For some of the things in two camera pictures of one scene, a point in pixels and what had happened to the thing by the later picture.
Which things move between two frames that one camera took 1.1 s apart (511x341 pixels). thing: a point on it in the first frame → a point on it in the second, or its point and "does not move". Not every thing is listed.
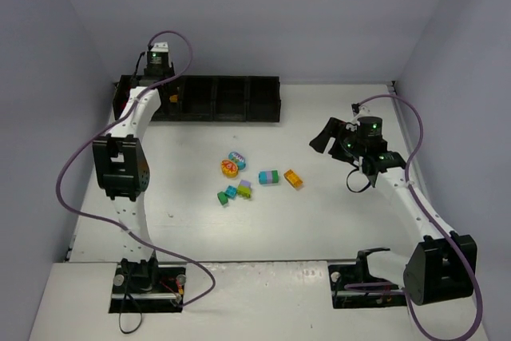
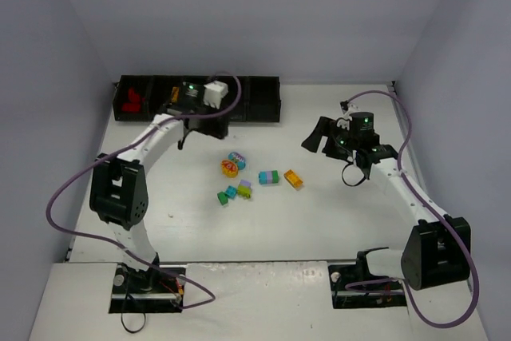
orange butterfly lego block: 229,168 does not move
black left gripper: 169,91 → 215,127
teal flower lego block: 239,159 does not move
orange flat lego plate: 291,177 does not move
